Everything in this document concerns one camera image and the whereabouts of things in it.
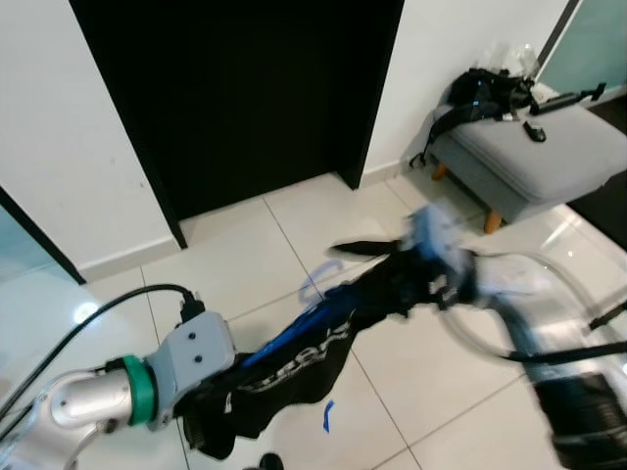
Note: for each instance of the blue plastic hanger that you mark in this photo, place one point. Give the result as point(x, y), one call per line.
point(294, 338)

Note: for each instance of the black garment with white lettering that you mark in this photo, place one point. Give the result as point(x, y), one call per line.
point(294, 372)

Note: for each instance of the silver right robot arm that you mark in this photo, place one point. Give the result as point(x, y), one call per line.
point(549, 323)

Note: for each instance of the grey upholstered ottoman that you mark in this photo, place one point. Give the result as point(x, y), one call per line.
point(549, 162)

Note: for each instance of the small black remote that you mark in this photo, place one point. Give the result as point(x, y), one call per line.
point(535, 131)

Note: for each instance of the blue floor tape piece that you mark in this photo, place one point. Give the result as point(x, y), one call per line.
point(328, 416)

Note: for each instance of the black handheld stick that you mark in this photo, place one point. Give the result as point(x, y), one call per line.
point(563, 99)

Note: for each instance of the clear plastic bag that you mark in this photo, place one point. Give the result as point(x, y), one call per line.
point(519, 59)

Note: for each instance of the black robot foot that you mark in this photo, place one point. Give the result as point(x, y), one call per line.
point(270, 462)

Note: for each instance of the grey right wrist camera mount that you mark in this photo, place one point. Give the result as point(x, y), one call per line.
point(436, 240)

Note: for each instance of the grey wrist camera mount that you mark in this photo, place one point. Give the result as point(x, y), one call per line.
point(196, 352)
point(436, 240)

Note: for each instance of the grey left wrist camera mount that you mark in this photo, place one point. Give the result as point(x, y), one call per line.
point(196, 352)

